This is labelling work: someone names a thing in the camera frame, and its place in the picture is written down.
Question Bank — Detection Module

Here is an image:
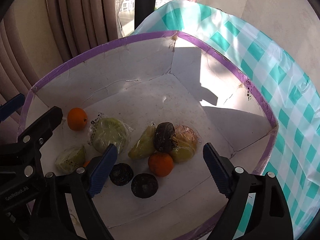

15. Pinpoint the yellow fruit slice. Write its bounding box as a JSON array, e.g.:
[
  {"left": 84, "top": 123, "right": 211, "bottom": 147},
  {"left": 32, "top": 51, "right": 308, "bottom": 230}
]
[{"left": 128, "top": 123, "right": 156, "bottom": 160}]

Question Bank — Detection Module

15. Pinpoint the lone dark water chestnut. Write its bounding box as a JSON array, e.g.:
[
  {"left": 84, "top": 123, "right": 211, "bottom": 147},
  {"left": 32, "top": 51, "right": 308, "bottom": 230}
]
[{"left": 153, "top": 122, "right": 178, "bottom": 153}]

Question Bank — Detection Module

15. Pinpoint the large orange mandarin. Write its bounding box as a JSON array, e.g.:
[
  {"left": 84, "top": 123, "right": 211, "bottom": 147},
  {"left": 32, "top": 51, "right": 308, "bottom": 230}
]
[{"left": 67, "top": 107, "right": 88, "bottom": 132}]

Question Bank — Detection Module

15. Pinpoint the round green fruit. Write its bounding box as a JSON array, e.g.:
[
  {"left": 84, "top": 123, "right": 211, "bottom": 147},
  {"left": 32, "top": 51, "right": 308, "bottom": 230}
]
[{"left": 88, "top": 113, "right": 132, "bottom": 154}]

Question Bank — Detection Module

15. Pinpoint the teal white checkered tablecloth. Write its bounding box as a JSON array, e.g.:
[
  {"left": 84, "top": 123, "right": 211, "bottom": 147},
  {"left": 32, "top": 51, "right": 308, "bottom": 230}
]
[{"left": 135, "top": 0, "right": 319, "bottom": 238}]

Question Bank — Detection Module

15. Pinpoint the green apple wedge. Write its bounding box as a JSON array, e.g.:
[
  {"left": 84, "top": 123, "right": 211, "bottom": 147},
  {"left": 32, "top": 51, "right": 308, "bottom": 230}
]
[{"left": 55, "top": 145, "right": 86, "bottom": 174}]

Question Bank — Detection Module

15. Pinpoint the black thermos bottle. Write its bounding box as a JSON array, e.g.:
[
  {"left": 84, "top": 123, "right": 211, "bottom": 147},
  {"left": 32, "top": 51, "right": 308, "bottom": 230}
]
[{"left": 135, "top": 0, "right": 156, "bottom": 29}]

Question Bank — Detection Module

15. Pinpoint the wrapped peach coloured fruit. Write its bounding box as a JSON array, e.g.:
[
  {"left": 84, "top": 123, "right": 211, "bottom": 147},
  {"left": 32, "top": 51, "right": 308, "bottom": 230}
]
[{"left": 175, "top": 125, "right": 198, "bottom": 150}]

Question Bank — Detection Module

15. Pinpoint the brown curtain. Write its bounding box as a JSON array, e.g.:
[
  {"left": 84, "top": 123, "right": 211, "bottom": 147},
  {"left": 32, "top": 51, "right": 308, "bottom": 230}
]
[{"left": 0, "top": 0, "right": 119, "bottom": 138}]

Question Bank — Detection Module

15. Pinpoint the yellow pear half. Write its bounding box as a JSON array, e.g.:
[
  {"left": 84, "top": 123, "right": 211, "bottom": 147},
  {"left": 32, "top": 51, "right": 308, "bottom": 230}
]
[{"left": 169, "top": 140, "right": 196, "bottom": 163}]

